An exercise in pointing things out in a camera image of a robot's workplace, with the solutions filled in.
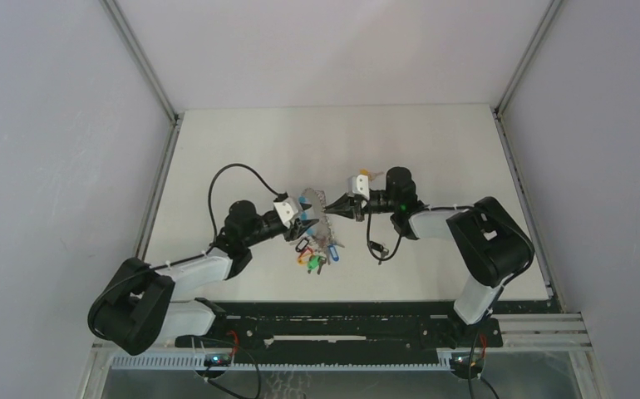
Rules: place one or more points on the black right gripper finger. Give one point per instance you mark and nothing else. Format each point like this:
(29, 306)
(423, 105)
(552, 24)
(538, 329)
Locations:
(346, 201)
(345, 209)

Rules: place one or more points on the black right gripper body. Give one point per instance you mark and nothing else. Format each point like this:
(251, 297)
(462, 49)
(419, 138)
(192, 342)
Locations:
(381, 203)

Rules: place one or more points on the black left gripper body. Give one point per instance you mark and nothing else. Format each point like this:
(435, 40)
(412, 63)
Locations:
(265, 229)

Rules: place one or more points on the black tagged key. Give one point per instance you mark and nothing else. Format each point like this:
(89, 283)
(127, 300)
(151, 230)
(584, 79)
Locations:
(378, 251)
(303, 245)

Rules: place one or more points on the red tagged key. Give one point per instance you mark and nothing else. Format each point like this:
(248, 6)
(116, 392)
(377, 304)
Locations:
(306, 252)

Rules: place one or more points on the yellow tagged key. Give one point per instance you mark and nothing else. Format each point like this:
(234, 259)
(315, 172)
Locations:
(304, 260)
(371, 176)

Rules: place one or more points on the blue tagged key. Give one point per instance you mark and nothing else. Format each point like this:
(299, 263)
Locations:
(332, 253)

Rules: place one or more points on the green tagged key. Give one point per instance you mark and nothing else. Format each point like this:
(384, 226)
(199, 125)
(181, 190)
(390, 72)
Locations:
(315, 264)

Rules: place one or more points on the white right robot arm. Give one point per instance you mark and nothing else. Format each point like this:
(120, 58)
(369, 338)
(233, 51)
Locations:
(494, 248)

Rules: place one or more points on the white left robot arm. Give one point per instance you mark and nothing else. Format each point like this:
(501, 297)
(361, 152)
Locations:
(143, 304)

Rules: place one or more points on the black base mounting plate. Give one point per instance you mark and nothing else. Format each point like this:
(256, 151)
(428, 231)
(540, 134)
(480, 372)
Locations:
(350, 353)

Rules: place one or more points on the left green led board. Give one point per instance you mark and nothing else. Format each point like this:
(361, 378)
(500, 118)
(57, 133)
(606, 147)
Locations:
(217, 360)

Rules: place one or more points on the green led board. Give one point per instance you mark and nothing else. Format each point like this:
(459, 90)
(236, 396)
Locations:
(217, 360)
(462, 360)

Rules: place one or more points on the right green led board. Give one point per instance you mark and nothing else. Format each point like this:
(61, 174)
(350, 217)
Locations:
(462, 360)

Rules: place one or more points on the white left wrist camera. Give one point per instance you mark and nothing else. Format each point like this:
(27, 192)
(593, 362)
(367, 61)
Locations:
(288, 210)

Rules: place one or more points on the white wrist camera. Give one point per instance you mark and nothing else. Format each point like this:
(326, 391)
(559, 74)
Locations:
(359, 186)
(288, 210)

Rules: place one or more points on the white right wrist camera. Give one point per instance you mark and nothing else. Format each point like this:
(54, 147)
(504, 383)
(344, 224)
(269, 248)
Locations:
(359, 186)

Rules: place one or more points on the left aluminium table rail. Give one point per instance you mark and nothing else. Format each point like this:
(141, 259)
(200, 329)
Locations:
(151, 210)

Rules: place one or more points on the aluminium table rail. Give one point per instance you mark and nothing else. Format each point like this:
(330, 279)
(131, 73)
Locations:
(519, 183)
(151, 210)

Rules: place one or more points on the right aluminium frame post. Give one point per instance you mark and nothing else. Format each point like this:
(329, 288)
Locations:
(534, 44)

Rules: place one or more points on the aluminium frame post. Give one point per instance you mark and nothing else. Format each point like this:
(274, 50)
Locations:
(115, 13)
(534, 44)

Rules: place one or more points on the right aluminium table rail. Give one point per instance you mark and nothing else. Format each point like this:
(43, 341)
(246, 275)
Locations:
(519, 183)

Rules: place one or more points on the left aluminium frame post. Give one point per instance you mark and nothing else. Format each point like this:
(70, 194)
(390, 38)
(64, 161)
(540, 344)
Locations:
(115, 13)

